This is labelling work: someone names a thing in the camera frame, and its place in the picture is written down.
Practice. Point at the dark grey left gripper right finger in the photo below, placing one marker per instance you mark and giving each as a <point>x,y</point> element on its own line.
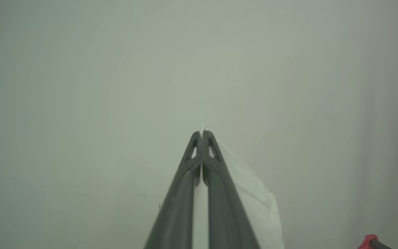
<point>225,218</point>

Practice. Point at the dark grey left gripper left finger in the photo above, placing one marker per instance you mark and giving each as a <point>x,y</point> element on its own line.
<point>176,218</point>

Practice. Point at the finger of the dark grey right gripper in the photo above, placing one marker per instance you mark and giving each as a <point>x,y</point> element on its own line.
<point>380,245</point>

